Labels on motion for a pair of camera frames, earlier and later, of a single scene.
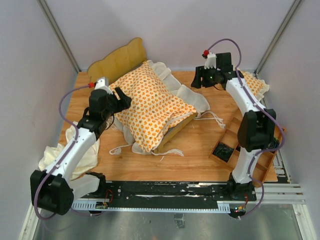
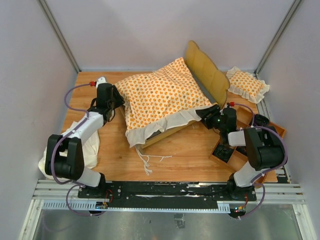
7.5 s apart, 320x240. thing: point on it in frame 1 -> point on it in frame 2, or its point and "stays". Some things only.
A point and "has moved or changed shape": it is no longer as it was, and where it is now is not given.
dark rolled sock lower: (223, 151) stays
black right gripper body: (209, 76) -> (214, 119)
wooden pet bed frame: (120, 59) -> (211, 77)
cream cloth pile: (87, 166) stays
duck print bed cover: (159, 103) has moved or changed shape
